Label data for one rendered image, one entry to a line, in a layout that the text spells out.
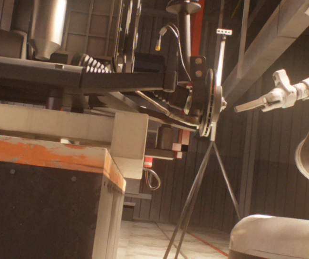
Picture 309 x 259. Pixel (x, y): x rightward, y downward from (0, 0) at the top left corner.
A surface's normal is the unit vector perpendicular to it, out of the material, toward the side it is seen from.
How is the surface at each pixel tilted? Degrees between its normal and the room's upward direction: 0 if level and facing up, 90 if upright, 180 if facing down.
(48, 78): 90
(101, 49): 90
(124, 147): 90
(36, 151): 90
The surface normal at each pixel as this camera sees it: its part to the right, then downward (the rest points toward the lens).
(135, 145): 0.03, -0.14
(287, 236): -0.50, -0.68
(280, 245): -0.68, -0.15
